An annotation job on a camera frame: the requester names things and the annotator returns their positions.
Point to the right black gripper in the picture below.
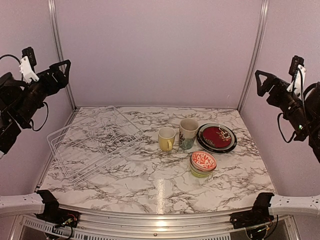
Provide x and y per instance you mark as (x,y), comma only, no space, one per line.
(280,84)

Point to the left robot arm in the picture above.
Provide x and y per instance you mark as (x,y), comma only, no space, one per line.
(19,101)

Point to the front aluminium rail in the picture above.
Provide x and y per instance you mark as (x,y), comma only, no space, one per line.
(108,225)

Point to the green patterned tall mug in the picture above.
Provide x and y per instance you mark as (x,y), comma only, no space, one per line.
(188,129)

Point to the aluminium frame post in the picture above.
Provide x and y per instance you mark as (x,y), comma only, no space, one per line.
(58,46)
(260,33)

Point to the black rimmed beige plate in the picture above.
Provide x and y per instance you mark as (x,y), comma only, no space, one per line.
(217,148)

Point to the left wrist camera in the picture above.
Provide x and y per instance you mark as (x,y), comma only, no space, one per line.
(27,65)

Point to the white wire dish rack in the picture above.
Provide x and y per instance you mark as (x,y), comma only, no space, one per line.
(95,142)

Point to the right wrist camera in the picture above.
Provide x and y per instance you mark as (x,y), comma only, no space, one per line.
(298,72)

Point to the light green flower plate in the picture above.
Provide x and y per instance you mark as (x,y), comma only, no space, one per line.
(231,136)

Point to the yellow mug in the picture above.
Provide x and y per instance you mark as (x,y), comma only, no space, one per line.
(166,138)

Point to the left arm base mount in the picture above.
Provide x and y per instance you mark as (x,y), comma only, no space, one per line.
(61,219)

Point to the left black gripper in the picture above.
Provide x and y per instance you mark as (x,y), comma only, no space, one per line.
(53,87)

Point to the lime green bowl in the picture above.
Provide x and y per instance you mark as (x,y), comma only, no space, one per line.
(200,175)

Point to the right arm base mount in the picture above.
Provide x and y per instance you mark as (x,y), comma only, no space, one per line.
(258,226)

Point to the right aluminium frame post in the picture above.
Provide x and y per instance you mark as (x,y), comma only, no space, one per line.
(260,33)

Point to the pale green cup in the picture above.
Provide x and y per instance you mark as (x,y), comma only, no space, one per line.
(202,170)

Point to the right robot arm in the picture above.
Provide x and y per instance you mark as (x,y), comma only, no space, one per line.
(301,107)

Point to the pink white small bowl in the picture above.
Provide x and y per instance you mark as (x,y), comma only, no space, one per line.
(202,159)

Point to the left aluminium frame post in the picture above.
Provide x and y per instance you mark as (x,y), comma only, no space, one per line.
(58,46)

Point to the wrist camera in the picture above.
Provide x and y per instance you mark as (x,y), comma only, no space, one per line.
(27,65)
(298,72)

